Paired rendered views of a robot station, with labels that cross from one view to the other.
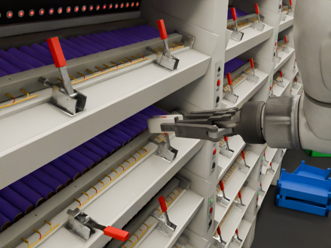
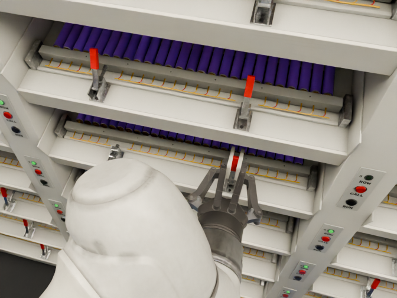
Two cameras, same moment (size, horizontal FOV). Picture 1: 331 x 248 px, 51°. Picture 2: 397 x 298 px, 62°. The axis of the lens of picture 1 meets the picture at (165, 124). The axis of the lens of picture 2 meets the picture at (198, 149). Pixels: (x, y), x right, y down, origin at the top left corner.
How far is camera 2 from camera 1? 0.65 m
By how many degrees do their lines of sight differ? 63
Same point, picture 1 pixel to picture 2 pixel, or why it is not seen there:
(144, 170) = (198, 174)
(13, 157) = (44, 97)
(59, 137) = (77, 105)
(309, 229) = not seen: outside the picture
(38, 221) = (101, 134)
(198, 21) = (365, 106)
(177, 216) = (245, 233)
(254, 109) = (205, 221)
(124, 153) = (194, 151)
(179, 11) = (368, 75)
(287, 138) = not seen: hidden behind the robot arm
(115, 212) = not seen: hidden behind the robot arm
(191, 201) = (274, 242)
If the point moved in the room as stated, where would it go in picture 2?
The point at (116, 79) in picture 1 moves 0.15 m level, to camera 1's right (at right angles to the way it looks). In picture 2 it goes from (169, 98) to (188, 161)
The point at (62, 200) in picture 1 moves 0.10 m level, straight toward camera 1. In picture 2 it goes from (121, 137) to (78, 155)
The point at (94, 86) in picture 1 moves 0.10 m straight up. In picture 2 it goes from (142, 91) to (136, 42)
